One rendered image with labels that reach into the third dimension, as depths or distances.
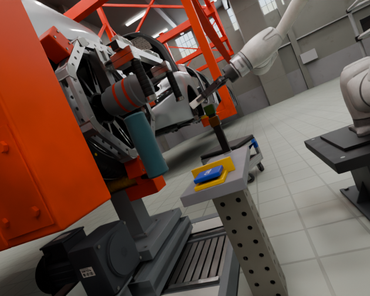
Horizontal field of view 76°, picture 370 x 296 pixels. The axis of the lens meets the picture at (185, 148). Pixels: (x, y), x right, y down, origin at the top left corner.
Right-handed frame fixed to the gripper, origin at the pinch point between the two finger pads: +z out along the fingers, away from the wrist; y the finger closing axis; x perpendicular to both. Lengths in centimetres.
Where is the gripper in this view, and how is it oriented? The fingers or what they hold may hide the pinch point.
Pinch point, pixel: (197, 101)
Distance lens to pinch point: 105.7
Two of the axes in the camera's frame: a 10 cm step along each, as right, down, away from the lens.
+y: -2.1, 1.6, -9.6
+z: -7.6, 6.0, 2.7
